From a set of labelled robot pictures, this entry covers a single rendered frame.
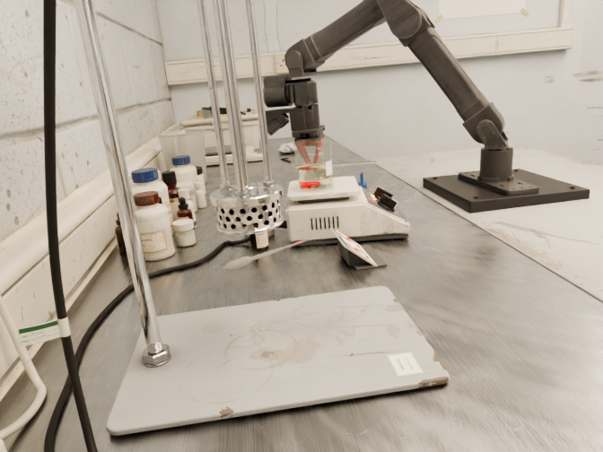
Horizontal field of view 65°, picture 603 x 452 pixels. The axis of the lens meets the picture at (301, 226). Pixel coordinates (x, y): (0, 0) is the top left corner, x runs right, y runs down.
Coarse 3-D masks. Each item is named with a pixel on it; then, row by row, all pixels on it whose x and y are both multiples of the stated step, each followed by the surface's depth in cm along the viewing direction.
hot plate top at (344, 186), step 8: (296, 184) 85; (336, 184) 82; (344, 184) 81; (352, 184) 81; (288, 192) 79; (296, 192) 79; (304, 192) 78; (312, 192) 78; (320, 192) 77; (328, 192) 77; (336, 192) 76; (344, 192) 76; (352, 192) 76; (360, 192) 77; (288, 200) 77; (296, 200) 77
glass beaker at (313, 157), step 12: (300, 144) 76; (312, 144) 75; (324, 144) 76; (300, 156) 77; (312, 156) 76; (324, 156) 76; (300, 168) 78; (312, 168) 77; (324, 168) 77; (300, 180) 79; (312, 180) 77; (324, 180) 78
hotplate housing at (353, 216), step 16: (288, 208) 77; (304, 208) 77; (320, 208) 76; (336, 208) 76; (352, 208) 76; (368, 208) 76; (288, 224) 78; (304, 224) 77; (320, 224) 77; (336, 224) 77; (352, 224) 77; (368, 224) 77; (384, 224) 77; (400, 224) 77; (320, 240) 78; (336, 240) 78
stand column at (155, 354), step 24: (96, 24) 39; (96, 48) 39; (96, 72) 39; (96, 96) 40; (120, 144) 42; (120, 168) 42; (120, 192) 42; (120, 216) 43; (144, 264) 45; (144, 288) 45; (144, 312) 46; (144, 336) 47; (144, 360) 47; (168, 360) 48
